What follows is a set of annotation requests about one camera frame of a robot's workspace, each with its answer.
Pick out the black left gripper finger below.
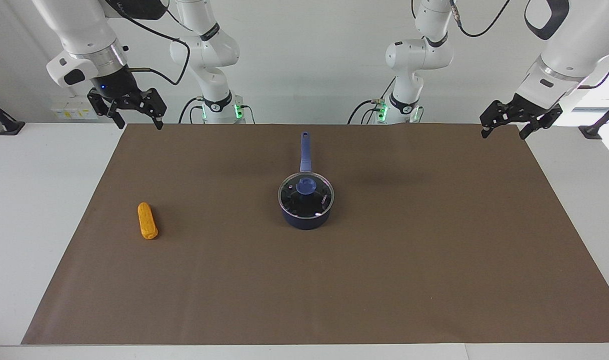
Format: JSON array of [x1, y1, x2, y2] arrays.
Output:
[[479, 100, 513, 139], [519, 107, 564, 141]]

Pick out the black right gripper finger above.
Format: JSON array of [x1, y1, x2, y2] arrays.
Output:
[[87, 90, 126, 130], [133, 88, 167, 131]]

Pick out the yellow corn cob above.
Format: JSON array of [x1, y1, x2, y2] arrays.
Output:
[[137, 202, 159, 240]]

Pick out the glass lid with blue knob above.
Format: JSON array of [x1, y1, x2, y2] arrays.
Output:
[[278, 172, 335, 220]]

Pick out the black clamp stand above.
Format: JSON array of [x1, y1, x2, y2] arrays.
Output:
[[578, 97, 609, 140], [0, 95, 26, 137]]

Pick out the brown table mat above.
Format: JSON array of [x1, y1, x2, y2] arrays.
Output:
[[21, 123, 609, 346]]

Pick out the black right arm base cables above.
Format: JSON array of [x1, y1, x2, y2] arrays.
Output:
[[178, 96, 256, 125]]

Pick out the black arm base cables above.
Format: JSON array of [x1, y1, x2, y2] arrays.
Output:
[[347, 76, 425, 125], [178, 96, 256, 125]]

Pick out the white wall socket box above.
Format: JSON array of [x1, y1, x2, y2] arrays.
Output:
[[51, 101, 99, 121]]

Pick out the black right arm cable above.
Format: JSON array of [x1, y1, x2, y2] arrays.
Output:
[[104, 0, 191, 87]]

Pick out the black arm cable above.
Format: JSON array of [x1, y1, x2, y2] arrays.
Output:
[[104, 0, 191, 87], [410, 0, 609, 91]]

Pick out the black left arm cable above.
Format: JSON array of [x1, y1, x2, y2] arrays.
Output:
[[410, 0, 609, 91]]

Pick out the black left arm base cables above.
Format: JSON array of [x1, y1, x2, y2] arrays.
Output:
[[347, 76, 425, 125]]

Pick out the blue pot with handle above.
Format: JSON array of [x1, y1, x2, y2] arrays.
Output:
[[277, 131, 335, 231]]

